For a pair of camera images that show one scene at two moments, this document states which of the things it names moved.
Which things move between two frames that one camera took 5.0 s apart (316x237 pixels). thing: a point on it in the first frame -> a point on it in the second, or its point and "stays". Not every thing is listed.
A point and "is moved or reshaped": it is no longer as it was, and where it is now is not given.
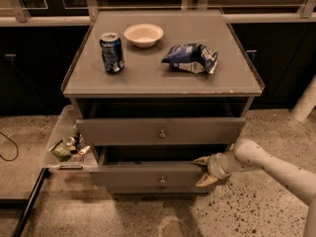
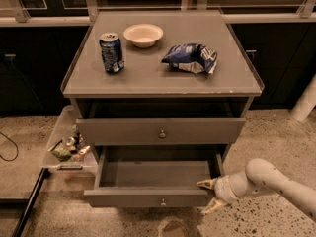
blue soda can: [112, 51] stays
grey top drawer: [160, 131] stays
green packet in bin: [61, 151] stays
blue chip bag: [192, 57] stays
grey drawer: [143, 167] is moved or reshaped
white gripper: [214, 167] -> [224, 191]
